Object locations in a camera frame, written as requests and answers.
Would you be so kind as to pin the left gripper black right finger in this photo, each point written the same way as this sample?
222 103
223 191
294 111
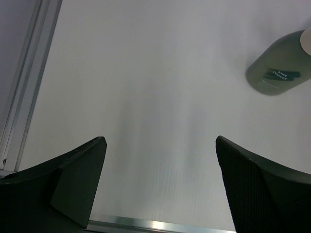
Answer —
263 196

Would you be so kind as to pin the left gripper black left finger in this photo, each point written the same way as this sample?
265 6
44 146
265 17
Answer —
55 196

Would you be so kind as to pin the green pump bottle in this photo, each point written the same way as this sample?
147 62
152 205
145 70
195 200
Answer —
283 66

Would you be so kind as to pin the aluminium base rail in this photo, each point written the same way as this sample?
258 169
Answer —
118 224

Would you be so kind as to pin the left aluminium frame post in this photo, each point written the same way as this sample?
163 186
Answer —
26 32

